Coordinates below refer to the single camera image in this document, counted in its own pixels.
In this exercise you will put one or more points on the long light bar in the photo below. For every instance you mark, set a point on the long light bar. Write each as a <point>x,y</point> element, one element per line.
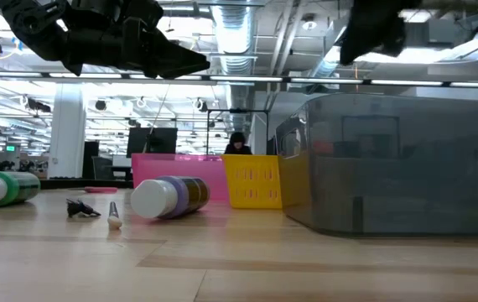
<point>264,78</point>

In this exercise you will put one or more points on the green paint bottle white cap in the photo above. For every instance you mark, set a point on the green paint bottle white cap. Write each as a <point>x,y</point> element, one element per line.
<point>21,186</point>

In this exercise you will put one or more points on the silver round ventilation duct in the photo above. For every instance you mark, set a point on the silver round ventilation duct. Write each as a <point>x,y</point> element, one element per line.
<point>232,33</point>

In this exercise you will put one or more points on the white building pillar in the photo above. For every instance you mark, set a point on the white building pillar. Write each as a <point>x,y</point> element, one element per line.
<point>67,134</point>

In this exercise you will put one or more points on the small black clip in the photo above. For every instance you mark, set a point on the small black clip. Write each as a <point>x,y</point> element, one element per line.
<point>75,207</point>

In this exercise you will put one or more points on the person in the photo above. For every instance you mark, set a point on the person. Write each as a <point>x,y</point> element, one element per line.
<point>237,144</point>

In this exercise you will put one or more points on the yellow plastic basket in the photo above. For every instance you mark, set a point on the yellow plastic basket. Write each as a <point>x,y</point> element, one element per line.
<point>251,180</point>

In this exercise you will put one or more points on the dark cabinet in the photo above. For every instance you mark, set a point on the dark cabinet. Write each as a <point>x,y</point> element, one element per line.
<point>90,159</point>

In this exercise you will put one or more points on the green exit sign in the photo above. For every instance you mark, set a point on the green exit sign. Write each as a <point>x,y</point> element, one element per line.
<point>10,148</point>

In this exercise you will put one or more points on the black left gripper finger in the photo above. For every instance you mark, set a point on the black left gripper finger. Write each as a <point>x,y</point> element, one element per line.
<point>176,60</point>

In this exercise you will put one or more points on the grey translucent plastic bin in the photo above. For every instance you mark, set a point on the grey translucent plastic bin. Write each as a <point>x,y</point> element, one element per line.
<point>432,189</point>

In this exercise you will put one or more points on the purple paint bottle white cap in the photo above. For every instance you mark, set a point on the purple paint bottle white cap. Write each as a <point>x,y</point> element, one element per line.
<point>155,198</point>

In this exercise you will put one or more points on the pink elongated object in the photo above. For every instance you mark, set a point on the pink elongated object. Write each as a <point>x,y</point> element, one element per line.
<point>100,190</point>

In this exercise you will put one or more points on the grey office chair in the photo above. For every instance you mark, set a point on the grey office chair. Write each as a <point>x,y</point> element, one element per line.
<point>101,168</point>

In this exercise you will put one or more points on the pink plastic tray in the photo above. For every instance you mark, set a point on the pink plastic tray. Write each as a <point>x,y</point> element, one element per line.
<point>172,172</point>

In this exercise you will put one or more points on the black metal table frame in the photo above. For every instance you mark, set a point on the black metal table frame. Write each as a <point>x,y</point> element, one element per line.
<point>79,183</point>

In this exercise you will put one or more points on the black metal stand frame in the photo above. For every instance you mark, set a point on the black metal stand frame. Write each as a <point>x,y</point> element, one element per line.
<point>239,110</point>

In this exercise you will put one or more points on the black computer monitor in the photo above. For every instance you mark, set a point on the black computer monitor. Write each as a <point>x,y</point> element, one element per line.
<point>163,140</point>

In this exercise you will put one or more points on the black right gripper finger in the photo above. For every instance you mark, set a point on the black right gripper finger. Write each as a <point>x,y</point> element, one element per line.
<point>354,44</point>

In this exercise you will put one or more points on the orange paint bottle white cap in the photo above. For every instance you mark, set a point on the orange paint bottle white cap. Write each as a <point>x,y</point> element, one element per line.
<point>323,149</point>

